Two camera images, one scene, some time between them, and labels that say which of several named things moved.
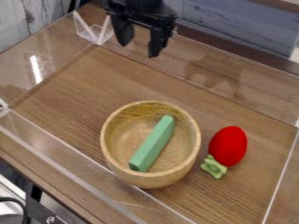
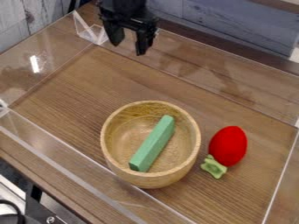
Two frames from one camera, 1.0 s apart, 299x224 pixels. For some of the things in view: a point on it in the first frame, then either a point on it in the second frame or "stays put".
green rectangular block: [152, 146] stays put
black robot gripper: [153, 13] → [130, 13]
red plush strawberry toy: [227, 148] stays put
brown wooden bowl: [125, 130] stays put
